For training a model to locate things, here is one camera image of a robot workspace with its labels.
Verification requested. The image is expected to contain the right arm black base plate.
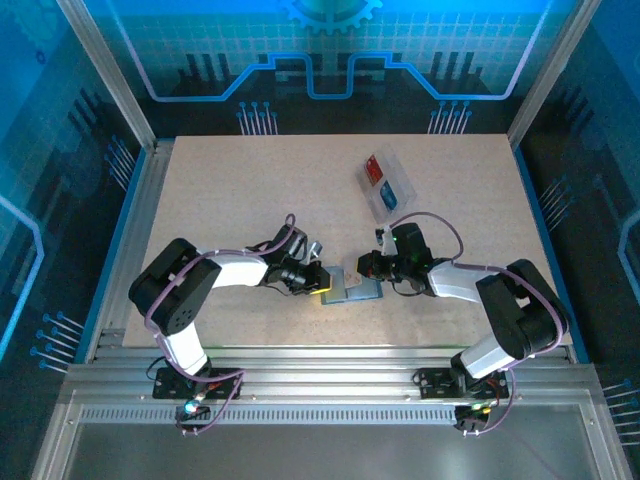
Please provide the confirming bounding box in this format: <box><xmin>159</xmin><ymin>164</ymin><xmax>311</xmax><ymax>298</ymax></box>
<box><xmin>417</xmin><ymin>367</ymin><xmax>510</xmax><ymax>401</ymax></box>

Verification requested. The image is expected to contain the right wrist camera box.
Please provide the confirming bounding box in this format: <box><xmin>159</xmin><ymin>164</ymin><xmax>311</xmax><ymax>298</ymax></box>
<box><xmin>374</xmin><ymin>225</ymin><xmax>397</xmax><ymax>256</ymax></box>

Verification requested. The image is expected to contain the clear plastic card tray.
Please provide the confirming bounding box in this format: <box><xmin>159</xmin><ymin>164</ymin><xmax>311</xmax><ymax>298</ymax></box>
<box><xmin>354</xmin><ymin>144</ymin><xmax>419</xmax><ymax>226</ymax></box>

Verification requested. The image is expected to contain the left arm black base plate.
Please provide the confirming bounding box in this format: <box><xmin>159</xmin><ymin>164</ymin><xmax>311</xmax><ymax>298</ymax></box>
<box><xmin>152</xmin><ymin>367</ymin><xmax>244</xmax><ymax>401</ymax></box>

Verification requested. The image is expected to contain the black LED controller board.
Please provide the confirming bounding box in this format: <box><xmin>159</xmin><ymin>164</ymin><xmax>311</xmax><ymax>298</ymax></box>
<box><xmin>174</xmin><ymin>398</ymin><xmax>211</xmax><ymax>431</ymax></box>
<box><xmin>453</xmin><ymin>399</ymin><xmax>494</xmax><ymax>434</ymax></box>

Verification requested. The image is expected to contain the grey metal bench panel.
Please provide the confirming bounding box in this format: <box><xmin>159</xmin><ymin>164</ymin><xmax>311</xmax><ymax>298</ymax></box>
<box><xmin>29</xmin><ymin>389</ymin><xmax>634</xmax><ymax>480</ymax></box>

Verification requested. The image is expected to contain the slotted grey cable duct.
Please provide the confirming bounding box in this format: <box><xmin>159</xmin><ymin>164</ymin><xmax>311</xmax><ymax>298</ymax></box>
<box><xmin>79</xmin><ymin>407</ymin><xmax>459</xmax><ymax>426</ymax></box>

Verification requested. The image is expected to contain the red credit card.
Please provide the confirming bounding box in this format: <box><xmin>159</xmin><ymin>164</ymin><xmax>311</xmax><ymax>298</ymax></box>
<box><xmin>363</xmin><ymin>155</ymin><xmax>384</xmax><ymax>189</ymax></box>

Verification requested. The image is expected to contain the blue table edge strip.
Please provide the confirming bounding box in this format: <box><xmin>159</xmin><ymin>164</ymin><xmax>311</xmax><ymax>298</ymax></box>
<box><xmin>74</xmin><ymin>147</ymin><xmax>149</xmax><ymax>364</ymax></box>
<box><xmin>513</xmin><ymin>147</ymin><xmax>590</xmax><ymax>364</ymax></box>

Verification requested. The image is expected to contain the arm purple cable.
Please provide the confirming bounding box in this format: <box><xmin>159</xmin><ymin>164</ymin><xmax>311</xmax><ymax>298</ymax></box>
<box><xmin>144</xmin><ymin>213</ymin><xmax>301</xmax><ymax>436</ymax></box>
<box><xmin>384</xmin><ymin>212</ymin><xmax>571</xmax><ymax>436</ymax></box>

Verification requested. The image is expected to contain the blue credit card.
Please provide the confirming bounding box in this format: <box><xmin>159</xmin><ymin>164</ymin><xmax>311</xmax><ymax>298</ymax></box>
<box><xmin>378</xmin><ymin>182</ymin><xmax>400</xmax><ymax>211</ymax></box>

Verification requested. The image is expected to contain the aluminium side rail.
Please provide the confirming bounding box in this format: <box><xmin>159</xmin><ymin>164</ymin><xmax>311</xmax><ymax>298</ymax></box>
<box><xmin>87</xmin><ymin>139</ymin><xmax>176</xmax><ymax>364</ymax></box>

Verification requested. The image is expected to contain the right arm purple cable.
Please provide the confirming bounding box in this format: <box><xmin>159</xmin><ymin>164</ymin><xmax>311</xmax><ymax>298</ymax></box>
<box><xmin>384</xmin><ymin>212</ymin><xmax>571</xmax><ymax>436</ymax></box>

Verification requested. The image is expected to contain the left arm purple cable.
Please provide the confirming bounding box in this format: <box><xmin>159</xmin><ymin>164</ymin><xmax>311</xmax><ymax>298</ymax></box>
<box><xmin>144</xmin><ymin>213</ymin><xmax>301</xmax><ymax>436</ymax></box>

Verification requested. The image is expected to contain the aluminium frame rail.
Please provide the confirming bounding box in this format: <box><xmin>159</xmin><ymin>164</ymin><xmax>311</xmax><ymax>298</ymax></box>
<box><xmin>59</xmin><ymin>344</ymin><xmax>604</xmax><ymax>401</ymax></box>

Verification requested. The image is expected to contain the aluminium corner post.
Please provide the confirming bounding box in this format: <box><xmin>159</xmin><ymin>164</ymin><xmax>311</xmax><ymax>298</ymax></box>
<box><xmin>507</xmin><ymin>0</ymin><xmax>604</xmax><ymax>149</ymax></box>
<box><xmin>54</xmin><ymin>0</ymin><xmax>159</xmax><ymax>151</ymax></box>

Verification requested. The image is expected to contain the teal leather card holder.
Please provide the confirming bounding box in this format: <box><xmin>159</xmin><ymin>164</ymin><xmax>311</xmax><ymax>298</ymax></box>
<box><xmin>319</xmin><ymin>266</ymin><xmax>385</xmax><ymax>306</ymax></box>

